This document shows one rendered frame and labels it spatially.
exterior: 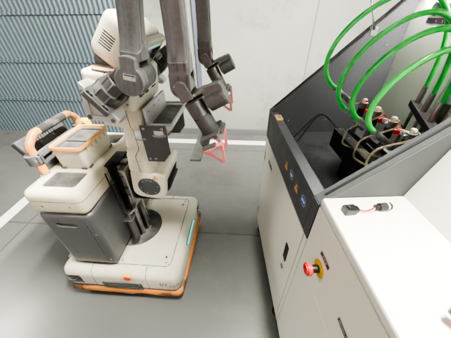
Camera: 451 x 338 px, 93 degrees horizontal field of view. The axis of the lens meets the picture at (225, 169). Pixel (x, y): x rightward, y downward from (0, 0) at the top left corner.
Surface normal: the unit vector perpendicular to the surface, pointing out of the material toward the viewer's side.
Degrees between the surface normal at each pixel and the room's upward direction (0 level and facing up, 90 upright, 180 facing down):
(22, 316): 0
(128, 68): 90
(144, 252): 0
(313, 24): 90
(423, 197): 76
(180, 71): 90
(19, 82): 90
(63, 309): 0
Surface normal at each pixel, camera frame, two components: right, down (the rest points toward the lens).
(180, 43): -0.02, 0.56
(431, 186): -0.97, -0.16
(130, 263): -0.01, -0.80
